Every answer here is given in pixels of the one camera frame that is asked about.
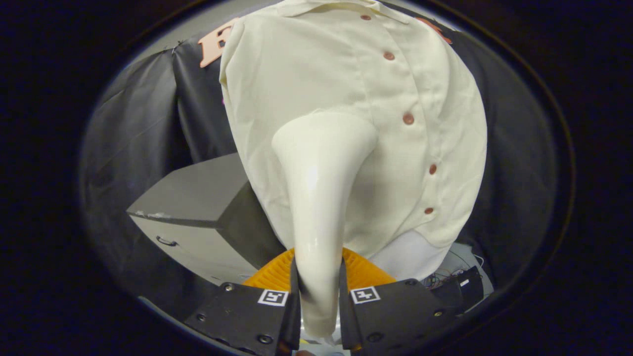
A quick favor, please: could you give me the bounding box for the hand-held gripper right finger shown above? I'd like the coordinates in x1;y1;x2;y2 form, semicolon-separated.
338;247;459;356

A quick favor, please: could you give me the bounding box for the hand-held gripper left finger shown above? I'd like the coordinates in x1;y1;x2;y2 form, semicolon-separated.
184;248;302;356

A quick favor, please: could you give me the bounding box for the white garment steamer with hose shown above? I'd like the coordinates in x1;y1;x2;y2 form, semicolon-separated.
271;111;379;343

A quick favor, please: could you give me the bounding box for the cream button-up shirt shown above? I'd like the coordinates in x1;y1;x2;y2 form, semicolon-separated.
219;0;488;259

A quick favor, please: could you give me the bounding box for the white padded ironing form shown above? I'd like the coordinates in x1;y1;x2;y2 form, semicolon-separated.
368;229;450;282

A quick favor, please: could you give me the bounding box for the black electronics box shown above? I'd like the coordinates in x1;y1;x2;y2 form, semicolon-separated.
433;266;484;313

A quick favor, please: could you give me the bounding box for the grey drawer cabinet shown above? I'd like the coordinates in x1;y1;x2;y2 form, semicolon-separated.
126;152;288;286

